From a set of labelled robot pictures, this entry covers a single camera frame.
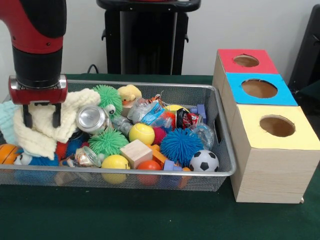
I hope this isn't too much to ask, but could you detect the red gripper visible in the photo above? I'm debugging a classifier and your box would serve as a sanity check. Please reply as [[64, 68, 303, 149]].
[[8, 74, 68, 129]]

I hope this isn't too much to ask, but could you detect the cream muslin cloth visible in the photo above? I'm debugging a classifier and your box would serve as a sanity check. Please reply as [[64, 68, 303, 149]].
[[13, 87, 102, 161]]

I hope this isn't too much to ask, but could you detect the shallow mesh bin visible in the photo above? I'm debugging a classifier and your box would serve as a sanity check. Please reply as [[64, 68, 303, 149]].
[[0, 78, 237, 193]]

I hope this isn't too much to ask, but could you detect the wooden box with three holes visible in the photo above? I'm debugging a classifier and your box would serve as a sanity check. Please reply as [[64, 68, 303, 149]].
[[211, 48, 320, 204]]

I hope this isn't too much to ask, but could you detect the mint muslin cloth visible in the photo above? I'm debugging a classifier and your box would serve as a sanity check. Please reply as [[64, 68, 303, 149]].
[[0, 101, 20, 146]]

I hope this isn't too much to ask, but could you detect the orange basketball toy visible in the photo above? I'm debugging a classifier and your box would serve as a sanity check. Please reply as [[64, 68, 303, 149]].
[[0, 143, 22, 165]]

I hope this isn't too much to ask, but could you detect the green spiky rubber ball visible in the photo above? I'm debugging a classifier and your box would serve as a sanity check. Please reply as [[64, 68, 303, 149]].
[[87, 127, 130, 157], [92, 84, 123, 117]]

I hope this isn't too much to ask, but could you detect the yellow ball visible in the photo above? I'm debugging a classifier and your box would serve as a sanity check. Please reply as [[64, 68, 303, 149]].
[[101, 154, 131, 185]]

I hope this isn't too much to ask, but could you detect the wooden cube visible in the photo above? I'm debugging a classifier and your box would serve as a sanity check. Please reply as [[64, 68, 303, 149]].
[[119, 139, 154, 170]]

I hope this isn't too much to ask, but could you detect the dark green table cloth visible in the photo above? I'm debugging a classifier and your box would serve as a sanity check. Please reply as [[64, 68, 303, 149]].
[[0, 72, 320, 240], [297, 79, 320, 101]]

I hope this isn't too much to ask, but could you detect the red ball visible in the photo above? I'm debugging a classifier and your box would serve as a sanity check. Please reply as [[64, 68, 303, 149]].
[[136, 159, 163, 186]]

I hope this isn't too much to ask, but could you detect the blue spiky rubber ball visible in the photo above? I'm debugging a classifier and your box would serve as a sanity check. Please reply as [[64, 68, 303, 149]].
[[159, 127, 205, 167]]

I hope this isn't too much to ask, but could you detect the black and white soccer ball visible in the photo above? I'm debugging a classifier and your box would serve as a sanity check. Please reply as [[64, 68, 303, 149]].
[[188, 149, 220, 173]]

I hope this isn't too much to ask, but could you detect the black stand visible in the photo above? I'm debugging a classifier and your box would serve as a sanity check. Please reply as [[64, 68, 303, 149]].
[[287, 3, 320, 88]]

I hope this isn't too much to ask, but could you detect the black cable loop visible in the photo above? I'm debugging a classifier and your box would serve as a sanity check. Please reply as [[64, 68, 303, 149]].
[[86, 63, 100, 75]]

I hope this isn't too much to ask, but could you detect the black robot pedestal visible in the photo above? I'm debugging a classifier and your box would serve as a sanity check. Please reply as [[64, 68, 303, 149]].
[[96, 0, 202, 76]]

